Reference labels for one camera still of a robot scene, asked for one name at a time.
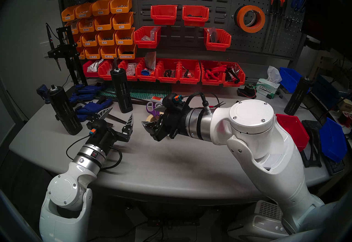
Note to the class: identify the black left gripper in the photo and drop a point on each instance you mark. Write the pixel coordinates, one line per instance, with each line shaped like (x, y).
(106, 141)

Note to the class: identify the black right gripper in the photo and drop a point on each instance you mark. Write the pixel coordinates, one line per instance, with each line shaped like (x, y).
(173, 123)

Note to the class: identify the orange tape roll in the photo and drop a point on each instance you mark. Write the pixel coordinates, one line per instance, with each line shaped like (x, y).
(246, 28)

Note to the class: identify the black tape roll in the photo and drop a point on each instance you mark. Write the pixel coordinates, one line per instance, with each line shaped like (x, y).
(235, 16)

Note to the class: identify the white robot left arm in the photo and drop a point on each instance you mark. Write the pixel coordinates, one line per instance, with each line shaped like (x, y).
(66, 189)

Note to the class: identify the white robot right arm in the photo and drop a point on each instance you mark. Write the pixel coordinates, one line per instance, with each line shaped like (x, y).
(261, 139)

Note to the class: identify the beige masking tape roll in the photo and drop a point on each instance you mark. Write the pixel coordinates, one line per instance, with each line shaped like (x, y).
(150, 119)

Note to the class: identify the black metal bar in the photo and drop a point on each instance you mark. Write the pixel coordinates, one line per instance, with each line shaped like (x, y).
(117, 119)

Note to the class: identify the blue bar clamp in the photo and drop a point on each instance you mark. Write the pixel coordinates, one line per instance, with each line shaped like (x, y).
(88, 90)
(90, 108)

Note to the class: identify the thin black flat bar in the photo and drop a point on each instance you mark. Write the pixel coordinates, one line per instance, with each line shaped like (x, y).
(137, 102)

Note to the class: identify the black screwdriver bit holder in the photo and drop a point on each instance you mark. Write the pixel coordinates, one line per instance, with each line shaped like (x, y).
(122, 92)
(297, 95)
(64, 112)

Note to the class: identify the white glue tube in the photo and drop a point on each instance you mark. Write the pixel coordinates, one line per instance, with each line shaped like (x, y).
(156, 98)

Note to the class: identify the green cutting mat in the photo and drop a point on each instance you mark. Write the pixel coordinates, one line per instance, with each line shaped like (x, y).
(148, 91)

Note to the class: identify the red bin with plastic bags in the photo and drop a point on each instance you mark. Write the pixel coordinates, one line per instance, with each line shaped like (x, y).
(106, 75)
(132, 77)

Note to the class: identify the red bin with paper manual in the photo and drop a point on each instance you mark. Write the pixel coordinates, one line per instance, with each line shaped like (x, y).
(145, 78)

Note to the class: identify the red bin with small tools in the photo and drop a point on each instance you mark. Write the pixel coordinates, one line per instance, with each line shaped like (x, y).
(189, 80)
(167, 79)

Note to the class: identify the red bin with crumpled paper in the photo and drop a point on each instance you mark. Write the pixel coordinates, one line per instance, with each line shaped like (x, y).
(89, 73)

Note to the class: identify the yellow bin M2.5-5 label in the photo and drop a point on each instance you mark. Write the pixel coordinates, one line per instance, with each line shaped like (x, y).
(108, 55)

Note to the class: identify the yellow bin M4-0.7X6 HEX label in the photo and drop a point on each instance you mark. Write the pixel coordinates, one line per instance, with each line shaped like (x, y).
(126, 55)

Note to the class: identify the folded paper manual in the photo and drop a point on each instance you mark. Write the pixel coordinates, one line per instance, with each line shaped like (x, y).
(150, 61)

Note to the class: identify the yellow bin M2.5-6 label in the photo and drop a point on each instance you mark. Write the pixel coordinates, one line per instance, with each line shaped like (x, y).
(92, 55)

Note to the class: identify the yellow parts bin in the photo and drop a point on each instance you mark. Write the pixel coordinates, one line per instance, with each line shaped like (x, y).
(74, 28)
(81, 55)
(78, 42)

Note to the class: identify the red bin with red pliers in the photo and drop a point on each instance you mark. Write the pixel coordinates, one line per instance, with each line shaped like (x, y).
(211, 82)

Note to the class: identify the small blue clamp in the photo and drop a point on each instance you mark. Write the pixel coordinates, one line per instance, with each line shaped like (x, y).
(42, 92)

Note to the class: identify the yellow bin M3-6 label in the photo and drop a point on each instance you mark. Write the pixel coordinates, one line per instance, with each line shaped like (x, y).
(121, 41)

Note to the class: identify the yellow bin M3-8 label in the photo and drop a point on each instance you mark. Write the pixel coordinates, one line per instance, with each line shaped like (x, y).
(106, 41)

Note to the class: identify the red bin with clear box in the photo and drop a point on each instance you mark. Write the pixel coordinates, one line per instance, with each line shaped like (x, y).
(145, 43)

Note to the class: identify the yellow bin M3-12 label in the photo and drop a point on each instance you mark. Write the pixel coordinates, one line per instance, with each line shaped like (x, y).
(88, 42)

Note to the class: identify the black soldering stand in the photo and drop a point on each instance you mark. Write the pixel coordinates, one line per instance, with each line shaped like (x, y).
(68, 50)

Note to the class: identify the clear plastic box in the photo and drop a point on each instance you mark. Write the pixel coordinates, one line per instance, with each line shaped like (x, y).
(152, 35)

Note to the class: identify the yellow bin M4-6 label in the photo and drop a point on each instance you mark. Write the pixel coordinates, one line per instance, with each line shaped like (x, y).
(100, 26)

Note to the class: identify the red bin with markers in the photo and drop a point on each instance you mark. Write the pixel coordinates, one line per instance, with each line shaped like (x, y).
(233, 84)

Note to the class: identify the yellow bin M3-4 label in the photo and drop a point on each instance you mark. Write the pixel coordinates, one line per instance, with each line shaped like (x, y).
(122, 25)

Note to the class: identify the yellow bin M4X4X6 label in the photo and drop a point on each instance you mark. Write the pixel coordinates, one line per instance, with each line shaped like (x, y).
(85, 28)

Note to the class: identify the black power strip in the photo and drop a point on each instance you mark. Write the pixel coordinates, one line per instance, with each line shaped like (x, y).
(170, 223)

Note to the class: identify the red black marker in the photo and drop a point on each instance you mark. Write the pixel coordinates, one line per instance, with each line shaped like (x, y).
(233, 76)

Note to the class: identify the black soldering iron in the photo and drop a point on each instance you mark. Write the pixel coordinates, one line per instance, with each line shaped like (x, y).
(51, 40)

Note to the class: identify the red bin with parts bag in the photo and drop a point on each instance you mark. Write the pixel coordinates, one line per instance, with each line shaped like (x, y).
(218, 46)

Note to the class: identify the empty red hanging bin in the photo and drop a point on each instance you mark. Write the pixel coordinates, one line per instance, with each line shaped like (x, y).
(163, 19)

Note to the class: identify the yellow bin M3X6 label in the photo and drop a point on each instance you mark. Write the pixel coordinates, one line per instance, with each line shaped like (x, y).
(121, 9)

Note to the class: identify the yellow bin M3X8 BAD label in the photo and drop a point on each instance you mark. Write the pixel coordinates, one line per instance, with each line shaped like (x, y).
(82, 14)

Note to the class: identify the clear bag of black parts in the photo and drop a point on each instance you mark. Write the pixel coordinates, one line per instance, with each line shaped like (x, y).
(213, 36)

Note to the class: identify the red bin with black parts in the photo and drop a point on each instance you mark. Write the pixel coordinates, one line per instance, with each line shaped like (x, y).
(195, 21)

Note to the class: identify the Kimtech tissue box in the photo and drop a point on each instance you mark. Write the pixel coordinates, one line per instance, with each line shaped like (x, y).
(265, 88)

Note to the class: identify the white air purifier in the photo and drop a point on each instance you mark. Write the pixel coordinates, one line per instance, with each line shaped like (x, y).
(255, 225)

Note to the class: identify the red bin with black bolt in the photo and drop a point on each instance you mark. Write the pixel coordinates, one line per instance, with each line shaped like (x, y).
(295, 131)

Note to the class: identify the blue plastic bin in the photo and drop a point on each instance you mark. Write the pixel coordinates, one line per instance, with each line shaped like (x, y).
(288, 79)
(332, 139)

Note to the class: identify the black bin stand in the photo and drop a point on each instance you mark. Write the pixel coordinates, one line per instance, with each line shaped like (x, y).
(312, 145)

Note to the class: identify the black hanging hook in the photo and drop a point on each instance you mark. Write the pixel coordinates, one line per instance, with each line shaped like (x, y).
(287, 25)

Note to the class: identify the black keyboard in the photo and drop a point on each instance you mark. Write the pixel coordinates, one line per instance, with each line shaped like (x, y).
(334, 166)

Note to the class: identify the wooden crate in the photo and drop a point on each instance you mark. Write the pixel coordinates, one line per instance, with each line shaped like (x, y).
(327, 61)

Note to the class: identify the small cardboard box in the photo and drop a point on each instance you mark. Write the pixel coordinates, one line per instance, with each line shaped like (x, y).
(347, 105)

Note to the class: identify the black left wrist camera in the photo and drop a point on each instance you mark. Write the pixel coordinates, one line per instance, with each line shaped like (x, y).
(99, 125)

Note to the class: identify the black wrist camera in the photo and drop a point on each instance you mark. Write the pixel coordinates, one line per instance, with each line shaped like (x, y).
(172, 99)
(99, 125)

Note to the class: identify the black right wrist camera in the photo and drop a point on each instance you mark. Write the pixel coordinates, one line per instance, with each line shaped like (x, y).
(172, 99)

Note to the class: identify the white wall switch plate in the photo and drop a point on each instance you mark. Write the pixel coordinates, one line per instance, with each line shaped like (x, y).
(44, 50)

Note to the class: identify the metal tool holder rail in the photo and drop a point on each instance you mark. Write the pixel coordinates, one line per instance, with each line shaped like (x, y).
(294, 19)

